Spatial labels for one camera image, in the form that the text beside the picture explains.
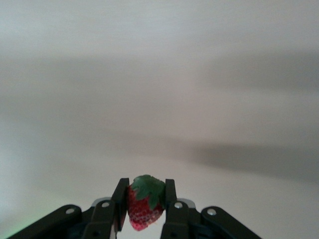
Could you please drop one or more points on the brown table cover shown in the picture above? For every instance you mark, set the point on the brown table cover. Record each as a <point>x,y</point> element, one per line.
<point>149,74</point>

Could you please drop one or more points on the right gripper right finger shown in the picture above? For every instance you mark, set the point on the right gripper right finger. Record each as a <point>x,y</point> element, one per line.
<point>172,199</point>

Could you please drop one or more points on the red strawberry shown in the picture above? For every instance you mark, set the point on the red strawberry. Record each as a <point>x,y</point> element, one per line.
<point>142,214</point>

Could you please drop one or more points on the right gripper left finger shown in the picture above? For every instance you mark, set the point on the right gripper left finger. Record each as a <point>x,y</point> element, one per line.
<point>119,199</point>

